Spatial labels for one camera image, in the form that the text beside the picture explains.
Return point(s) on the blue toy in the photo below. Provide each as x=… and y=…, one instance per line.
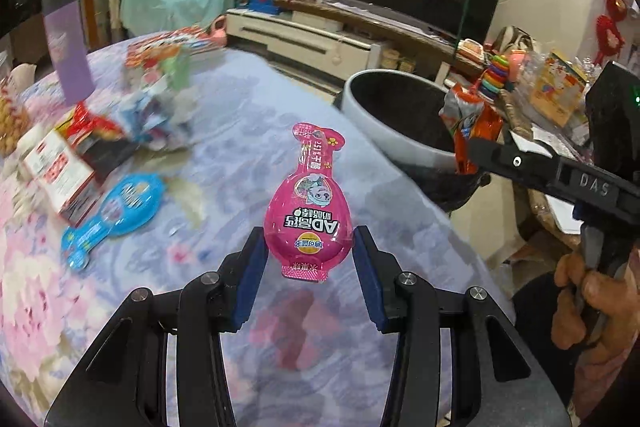
x=265, y=6

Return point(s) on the person's right hand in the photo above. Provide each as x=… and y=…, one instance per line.
x=595, y=302

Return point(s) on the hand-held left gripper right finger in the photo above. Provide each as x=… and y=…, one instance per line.
x=369, y=284

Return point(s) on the colourful cartoon box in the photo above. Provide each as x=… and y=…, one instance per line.
x=557, y=89

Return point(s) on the orange snack wrapper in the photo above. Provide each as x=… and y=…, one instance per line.
x=467, y=117

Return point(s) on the purple box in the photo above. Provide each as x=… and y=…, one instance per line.
x=67, y=52

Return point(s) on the white television stand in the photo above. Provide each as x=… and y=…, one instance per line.
x=300, y=34

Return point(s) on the colourful picture book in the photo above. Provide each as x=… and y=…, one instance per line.
x=165, y=39

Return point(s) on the patterned bag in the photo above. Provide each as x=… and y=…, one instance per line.
x=512, y=41

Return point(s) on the clear cookie packet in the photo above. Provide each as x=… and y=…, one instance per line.
x=10, y=122

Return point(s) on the grey round waste bin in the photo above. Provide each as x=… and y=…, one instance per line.
x=390, y=132

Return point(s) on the pink toy kettlebell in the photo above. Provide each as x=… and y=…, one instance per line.
x=218, y=29

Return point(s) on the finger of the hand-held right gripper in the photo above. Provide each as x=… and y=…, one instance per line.
x=492, y=157

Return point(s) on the red and white carton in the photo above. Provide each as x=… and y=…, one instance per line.
x=55, y=172

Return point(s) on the rainbow stacking rings toy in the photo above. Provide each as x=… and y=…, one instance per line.
x=492, y=79

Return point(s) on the pink drink pouch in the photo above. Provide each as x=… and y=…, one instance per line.
x=310, y=217

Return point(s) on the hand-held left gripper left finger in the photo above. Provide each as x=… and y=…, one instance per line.
x=247, y=279

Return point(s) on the blue flat pouch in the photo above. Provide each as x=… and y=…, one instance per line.
x=120, y=207

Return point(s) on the pile of colourful wrappers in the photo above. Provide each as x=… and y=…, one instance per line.
x=150, y=107

